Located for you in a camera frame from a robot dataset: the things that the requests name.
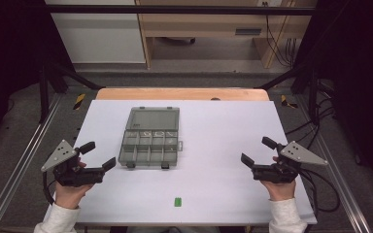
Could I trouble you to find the black metal stand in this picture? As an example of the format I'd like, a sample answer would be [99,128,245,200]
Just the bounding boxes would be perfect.
[38,60,105,124]
[257,60,321,124]

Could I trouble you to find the black curtain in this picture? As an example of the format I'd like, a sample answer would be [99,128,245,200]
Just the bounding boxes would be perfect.
[293,0,373,197]
[0,0,76,158]

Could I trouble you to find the hand-held gripper black cable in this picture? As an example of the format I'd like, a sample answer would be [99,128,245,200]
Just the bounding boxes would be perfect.
[295,167,341,215]
[42,170,58,206]

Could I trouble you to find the wooden table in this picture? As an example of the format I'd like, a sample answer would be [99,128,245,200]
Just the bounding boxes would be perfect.
[95,86,270,102]

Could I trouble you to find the light wooden desk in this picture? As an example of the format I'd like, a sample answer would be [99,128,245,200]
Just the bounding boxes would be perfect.
[134,0,319,70]

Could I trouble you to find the person's right hand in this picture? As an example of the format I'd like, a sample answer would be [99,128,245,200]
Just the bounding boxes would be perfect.
[260,156,297,203]

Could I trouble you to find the black floor cables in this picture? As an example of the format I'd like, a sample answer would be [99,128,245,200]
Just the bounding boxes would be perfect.
[284,80,338,153]

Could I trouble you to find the hanging black desk cables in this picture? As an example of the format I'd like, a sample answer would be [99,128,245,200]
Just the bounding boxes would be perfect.
[261,1,298,69]

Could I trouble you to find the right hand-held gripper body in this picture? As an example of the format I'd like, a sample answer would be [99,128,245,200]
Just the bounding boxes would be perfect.
[252,140,330,184]

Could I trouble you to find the white table board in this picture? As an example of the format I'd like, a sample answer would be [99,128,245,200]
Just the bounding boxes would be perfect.
[43,99,319,227]

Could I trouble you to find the aluminium floor rail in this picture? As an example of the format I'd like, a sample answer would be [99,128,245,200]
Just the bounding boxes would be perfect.
[295,94,373,233]
[0,93,63,233]

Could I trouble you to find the right hand-held gripper black cable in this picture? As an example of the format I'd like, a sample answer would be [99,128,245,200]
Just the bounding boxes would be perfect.
[295,167,341,215]

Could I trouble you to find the left hand-held gripper black cable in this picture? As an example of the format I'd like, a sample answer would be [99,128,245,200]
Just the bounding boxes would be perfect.
[42,170,58,206]

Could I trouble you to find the yellow clamp right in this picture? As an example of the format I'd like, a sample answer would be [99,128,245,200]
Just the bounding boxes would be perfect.
[280,94,299,110]

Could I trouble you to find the yellow clamp left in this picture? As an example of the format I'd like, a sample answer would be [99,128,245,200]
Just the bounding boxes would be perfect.
[72,92,87,112]

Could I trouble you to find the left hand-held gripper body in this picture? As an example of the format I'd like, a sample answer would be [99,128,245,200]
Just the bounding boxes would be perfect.
[41,139,107,188]

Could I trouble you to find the grey clear plastic organizer box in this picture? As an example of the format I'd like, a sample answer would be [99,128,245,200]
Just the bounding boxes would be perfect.
[118,106,185,170]

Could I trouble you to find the black horizontal frame bar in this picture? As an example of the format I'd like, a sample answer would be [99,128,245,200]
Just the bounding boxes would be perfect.
[43,4,317,17]

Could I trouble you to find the person's left hand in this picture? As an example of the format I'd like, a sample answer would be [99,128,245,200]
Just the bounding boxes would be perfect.
[53,160,95,210]

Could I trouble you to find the white cabinet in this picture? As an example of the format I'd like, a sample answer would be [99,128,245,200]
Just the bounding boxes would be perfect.
[45,0,147,65]

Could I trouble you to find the yellow clamp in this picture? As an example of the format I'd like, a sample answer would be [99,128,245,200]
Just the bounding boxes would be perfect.
[72,92,87,112]
[280,94,299,110]

